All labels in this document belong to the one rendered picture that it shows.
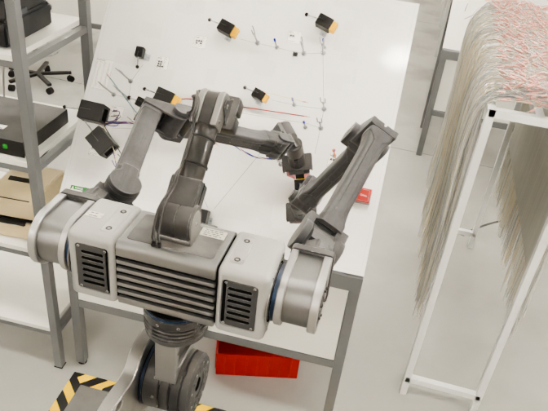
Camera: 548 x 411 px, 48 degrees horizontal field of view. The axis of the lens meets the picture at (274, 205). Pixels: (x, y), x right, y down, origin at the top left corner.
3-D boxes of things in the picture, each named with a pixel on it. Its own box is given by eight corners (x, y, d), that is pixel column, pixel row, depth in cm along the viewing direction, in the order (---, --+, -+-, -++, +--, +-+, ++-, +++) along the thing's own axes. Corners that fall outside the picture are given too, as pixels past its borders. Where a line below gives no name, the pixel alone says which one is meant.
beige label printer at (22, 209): (37, 243, 247) (31, 202, 236) (-13, 234, 248) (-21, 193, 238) (70, 204, 272) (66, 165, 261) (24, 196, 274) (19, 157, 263)
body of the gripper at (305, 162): (282, 158, 211) (279, 146, 205) (311, 155, 210) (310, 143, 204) (283, 174, 208) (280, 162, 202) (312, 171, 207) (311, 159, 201)
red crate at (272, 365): (298, 379, 286) (301, 359, 278) (214, 375, 283) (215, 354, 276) (294, 334, 310) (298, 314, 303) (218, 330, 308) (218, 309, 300)
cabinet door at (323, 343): (333, 361, 243) (349, 285, 222) (201, 330, 251) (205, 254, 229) (333, 357, 246) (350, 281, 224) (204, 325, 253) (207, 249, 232)
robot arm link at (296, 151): (288, 152, 196) (304, 144, 197) (280, 136, 200) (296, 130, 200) (290, 164, 202) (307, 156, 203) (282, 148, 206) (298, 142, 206)
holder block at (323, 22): (309, 15, 229) (307, 4, 220) (334, 28, 227) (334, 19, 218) (302, 25, 229) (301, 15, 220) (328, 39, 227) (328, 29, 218)
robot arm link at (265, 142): (161, 142, 172) (178, 113, 166) (156, 127, 175) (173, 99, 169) (278, 164, 199) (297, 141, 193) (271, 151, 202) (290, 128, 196)
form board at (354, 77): (57, 209, 233) (55, 209, 232) (120, -42, 243) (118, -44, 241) (364, 276, 217) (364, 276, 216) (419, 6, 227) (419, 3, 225)
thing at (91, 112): (76, 104, 236) (59, 94, 221) (118, 114, 233) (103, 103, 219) (72, 121, 235) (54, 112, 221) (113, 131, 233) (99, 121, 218)
